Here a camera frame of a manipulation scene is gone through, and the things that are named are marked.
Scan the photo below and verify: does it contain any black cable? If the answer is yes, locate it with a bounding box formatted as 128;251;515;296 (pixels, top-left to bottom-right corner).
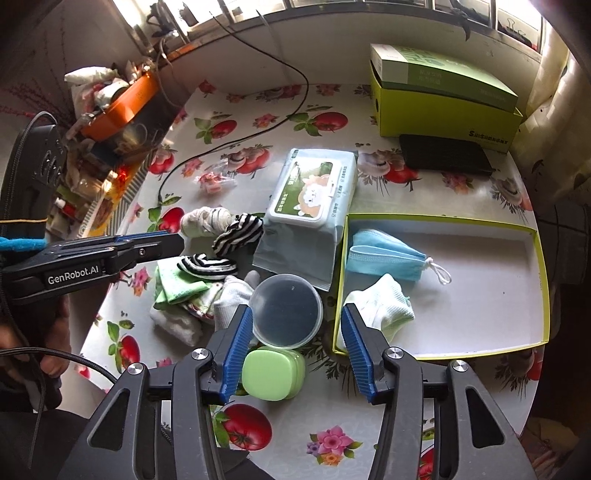
157;13;311;205

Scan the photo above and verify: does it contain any white folded towel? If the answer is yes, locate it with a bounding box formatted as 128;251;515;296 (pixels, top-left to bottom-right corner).
149;305;202;347

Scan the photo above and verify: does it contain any person's left hand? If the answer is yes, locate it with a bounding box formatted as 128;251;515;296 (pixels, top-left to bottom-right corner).
1;295;72;379

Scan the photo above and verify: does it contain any black white striped sock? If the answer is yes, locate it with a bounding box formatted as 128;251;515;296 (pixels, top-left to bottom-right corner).
177;253;238;281
211;213;263;257

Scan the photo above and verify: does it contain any yellow green shallow box lid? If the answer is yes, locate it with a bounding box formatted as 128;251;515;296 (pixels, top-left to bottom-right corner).
342;214;550;360

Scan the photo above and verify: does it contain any white ankle sock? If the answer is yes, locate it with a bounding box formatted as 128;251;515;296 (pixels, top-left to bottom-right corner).
332;273;415;355

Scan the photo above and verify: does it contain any green rounded plastic case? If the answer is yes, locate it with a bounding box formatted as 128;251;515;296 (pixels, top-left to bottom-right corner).
242;347;307;402

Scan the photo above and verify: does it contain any yellow green shoe box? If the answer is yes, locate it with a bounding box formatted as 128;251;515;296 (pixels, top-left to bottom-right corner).
370;74;523;153

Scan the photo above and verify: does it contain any red edged green washcloth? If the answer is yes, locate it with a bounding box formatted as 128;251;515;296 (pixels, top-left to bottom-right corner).
181;282;223;323

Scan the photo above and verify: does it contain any yellow striped food box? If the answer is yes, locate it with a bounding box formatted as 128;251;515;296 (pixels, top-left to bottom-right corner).
50;161;151;240

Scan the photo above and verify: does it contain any grey white sock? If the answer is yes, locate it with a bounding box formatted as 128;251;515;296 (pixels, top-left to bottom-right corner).
213;270;260;331

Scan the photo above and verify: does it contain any green white carton box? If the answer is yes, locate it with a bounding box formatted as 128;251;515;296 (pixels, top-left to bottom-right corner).
370;44;518;112

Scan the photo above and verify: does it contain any green microfibre cloth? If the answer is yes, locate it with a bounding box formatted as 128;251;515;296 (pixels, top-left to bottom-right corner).
153;261;213;310

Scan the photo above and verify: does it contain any white knit glove ball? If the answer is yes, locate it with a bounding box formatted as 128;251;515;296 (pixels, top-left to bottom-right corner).
180;206;233;238

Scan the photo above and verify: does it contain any clear red snack packet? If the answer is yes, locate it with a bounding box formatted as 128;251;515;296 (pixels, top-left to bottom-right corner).
192;171;238;196

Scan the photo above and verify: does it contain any green wet wipes pack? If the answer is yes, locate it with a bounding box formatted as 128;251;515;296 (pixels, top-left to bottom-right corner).
253;149;358;292

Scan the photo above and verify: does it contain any light blue face mask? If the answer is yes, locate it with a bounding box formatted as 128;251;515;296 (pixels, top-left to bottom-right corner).
346;229;452;285

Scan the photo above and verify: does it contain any black smartphone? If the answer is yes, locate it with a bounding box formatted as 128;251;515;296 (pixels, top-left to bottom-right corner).
399;134;494;177

